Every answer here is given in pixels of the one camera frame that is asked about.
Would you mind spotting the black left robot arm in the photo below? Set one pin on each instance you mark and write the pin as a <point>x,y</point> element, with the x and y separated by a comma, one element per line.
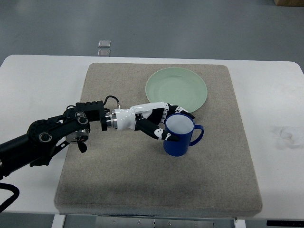
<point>40,143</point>

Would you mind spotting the lower floor socket plate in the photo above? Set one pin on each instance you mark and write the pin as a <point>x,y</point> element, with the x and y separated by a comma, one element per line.
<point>104,52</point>

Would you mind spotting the blue mug white inside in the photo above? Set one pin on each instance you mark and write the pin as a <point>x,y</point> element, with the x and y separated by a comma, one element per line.
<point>182,126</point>

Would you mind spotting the black table control panel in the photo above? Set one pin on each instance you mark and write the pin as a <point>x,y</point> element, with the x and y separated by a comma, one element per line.
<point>285,223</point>

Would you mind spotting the metal table frame bracket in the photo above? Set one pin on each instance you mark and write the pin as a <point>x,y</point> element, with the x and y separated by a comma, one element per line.
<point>161,222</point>

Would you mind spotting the cardboard box corner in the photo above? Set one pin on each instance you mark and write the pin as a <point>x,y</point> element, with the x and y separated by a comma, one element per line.
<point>289,3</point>

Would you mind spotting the light green plate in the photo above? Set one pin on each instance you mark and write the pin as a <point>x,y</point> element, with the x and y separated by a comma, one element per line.
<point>177,86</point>

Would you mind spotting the beige fabric mat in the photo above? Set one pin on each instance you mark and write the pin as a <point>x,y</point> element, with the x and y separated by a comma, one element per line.
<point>129,173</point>

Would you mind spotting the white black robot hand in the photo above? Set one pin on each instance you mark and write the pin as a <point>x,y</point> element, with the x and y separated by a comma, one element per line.
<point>146,118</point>

